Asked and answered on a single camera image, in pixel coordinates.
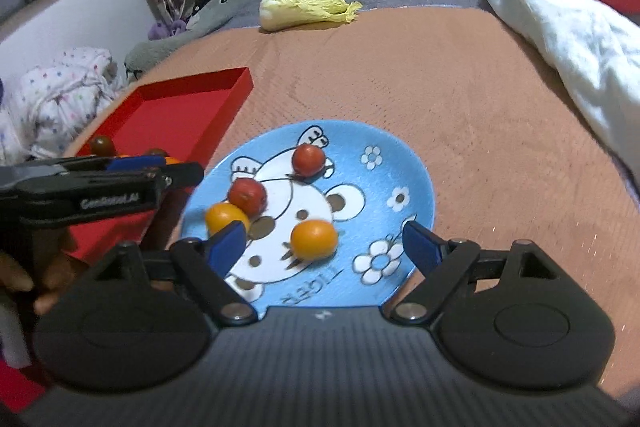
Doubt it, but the blue cartoon plate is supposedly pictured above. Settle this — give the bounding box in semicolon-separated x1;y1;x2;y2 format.
179;121;435;309

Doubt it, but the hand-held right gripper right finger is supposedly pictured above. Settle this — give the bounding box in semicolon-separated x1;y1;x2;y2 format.
387;219;558;324

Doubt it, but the yellow napa cabbage toy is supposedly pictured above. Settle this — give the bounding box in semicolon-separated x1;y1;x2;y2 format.
259;0;363;32

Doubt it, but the small purple plush toy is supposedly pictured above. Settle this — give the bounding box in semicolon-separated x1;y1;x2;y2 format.
148;19;189;42

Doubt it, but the grey plush toy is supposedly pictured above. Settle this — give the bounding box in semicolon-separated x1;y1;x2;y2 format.
124;0;252;72

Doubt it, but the red round fruit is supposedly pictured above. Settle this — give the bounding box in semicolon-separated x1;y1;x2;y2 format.
291;144;326;177
227;178;268;214

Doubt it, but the polka dot white blanket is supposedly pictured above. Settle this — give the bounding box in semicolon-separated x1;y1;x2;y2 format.
0;47;126;164

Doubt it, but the red rectangular tray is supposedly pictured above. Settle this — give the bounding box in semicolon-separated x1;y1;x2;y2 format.
62;67;255;265

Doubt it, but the person's left hand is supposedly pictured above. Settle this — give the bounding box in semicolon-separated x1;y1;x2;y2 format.
0;227;81;315

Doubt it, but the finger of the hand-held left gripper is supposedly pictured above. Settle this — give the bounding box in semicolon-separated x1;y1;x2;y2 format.
20;154;170;172
60;162;204;194

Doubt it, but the brown bed mat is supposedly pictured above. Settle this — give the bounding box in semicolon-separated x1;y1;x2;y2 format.
60;4;640;400

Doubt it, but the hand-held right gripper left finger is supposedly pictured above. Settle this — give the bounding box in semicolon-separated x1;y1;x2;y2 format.
92;222;259;327

